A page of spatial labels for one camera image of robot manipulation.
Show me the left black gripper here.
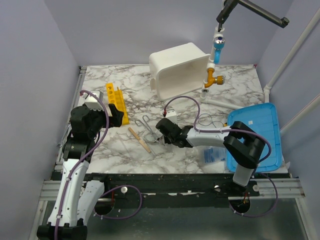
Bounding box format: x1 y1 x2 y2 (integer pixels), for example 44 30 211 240
88 103 124 138

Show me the round watch glass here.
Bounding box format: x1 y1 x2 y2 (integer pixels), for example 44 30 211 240
144 132 159 143

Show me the yellow test tube rack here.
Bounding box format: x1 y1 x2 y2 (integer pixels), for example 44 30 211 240
105 83 130 125

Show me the white plastic tub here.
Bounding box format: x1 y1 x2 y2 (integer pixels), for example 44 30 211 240
148 42 210 101

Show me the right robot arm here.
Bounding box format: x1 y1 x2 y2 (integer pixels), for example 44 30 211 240
155 117 272 196

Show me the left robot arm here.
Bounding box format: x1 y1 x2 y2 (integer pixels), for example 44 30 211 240
36 103 124 240

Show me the wooden stick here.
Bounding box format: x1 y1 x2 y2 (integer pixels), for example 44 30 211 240
128 127 151 153

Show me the glass stirring rod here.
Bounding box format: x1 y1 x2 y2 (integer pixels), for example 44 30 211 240
143 137 157 157

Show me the bag of blue pipettes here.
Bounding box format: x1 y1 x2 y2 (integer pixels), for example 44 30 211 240
198 146 227 166

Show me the blue plastic tray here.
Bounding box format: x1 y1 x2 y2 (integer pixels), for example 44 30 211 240
227 103 282 173

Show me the faucet pipe assembly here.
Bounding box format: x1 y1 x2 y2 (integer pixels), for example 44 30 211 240
200 26 242 110

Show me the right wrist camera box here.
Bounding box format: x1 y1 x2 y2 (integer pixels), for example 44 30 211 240
163 108 178 124

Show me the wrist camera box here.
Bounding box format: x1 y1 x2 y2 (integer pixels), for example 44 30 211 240
163 108 178 124
84 91 104 111

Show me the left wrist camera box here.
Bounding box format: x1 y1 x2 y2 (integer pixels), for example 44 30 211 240
84 91 104 111

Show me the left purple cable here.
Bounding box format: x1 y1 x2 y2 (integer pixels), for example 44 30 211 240
53 89 143 240

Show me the thin black wire loop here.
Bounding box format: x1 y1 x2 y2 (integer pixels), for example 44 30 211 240
197 113 227 130

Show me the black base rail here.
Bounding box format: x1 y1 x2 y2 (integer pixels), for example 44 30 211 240
49 172 291 208

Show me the white wall pipe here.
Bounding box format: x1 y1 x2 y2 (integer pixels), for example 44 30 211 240
263 8 320 136

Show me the black overhead camera arm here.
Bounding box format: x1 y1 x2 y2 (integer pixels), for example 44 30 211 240
216 0 290 32

